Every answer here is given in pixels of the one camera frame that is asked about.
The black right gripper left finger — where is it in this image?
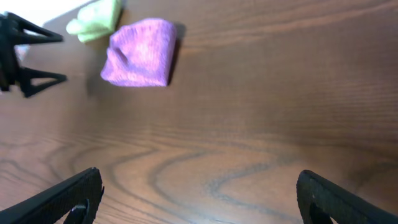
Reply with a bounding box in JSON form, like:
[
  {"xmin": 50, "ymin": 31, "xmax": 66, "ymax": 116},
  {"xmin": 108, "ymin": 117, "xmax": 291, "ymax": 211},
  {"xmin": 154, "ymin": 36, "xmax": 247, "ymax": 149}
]
[{"xmin": 1, "ymin": 167, "xmax": 104, "ymax": 224}]

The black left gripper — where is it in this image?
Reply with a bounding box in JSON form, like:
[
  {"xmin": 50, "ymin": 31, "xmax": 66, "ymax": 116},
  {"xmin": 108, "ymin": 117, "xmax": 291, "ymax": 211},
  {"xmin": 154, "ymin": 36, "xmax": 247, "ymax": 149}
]
[{"xmin": 1, "ymin": 12, "xmax": 67, "ymax": 98}]

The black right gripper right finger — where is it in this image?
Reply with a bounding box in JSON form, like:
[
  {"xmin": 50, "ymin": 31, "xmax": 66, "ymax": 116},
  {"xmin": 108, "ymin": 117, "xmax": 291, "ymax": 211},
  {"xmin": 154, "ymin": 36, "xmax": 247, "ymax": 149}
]
[{"xmin": 296, "ymin": 170, "xmax": 397, "ymax": 224}]

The purple cloth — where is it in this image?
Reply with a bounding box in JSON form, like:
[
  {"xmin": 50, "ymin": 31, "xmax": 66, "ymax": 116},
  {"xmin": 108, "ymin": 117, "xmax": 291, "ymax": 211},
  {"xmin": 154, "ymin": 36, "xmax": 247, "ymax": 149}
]
[{"xmin": 100, "ymin": 18, "xmax": 177, "ymax": 87}]

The folded green cloth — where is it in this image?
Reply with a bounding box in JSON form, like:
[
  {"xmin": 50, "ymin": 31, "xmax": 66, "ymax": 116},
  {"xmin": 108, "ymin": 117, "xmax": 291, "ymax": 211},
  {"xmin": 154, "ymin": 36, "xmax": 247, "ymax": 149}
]
[{"xmin": 66, "ymin": 0, "xmax": 123, "ymax": 43}]

